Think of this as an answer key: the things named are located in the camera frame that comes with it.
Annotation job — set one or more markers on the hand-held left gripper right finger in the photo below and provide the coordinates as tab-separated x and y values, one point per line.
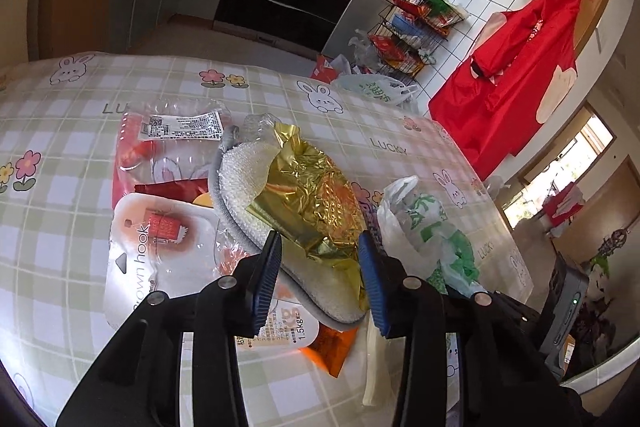
372	287

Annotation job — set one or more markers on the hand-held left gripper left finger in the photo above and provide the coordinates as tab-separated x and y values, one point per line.
265	279

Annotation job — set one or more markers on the white and green plastic bag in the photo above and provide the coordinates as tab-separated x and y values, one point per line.
415	227

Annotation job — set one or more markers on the gold foil wrapper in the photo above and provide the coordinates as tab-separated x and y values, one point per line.
310	187

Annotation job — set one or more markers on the white hook packaging card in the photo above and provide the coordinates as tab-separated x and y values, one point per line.
145	217

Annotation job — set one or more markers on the orange packet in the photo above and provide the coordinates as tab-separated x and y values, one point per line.
330	347

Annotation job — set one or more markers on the dark printed wrapper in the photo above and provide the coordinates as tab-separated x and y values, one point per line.
367	212

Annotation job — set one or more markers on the cream plastic wrapper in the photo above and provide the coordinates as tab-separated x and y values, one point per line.
375	372

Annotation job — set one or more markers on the red cloth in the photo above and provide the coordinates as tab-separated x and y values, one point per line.
562	204

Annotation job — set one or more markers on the white sponge with grey rim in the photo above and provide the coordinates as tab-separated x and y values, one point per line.
240	177

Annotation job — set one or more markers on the dark red packet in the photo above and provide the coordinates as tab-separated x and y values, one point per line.
170	189

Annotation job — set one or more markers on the clear plastic tray with label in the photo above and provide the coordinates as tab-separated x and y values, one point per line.
175	157

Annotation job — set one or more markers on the crumpled clear plastic wrapper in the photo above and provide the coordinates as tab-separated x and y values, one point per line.
257	127

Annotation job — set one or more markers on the white plastic shopping bag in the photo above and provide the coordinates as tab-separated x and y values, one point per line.
372	89

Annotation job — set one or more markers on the red box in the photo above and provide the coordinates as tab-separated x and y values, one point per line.
325	69

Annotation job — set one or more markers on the checked bunny print tablecloth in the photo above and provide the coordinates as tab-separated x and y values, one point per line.
75	147

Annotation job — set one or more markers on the clear plastic bag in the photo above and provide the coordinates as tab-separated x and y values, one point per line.
362	49

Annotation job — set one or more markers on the red apron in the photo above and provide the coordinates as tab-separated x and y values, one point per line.
515	72

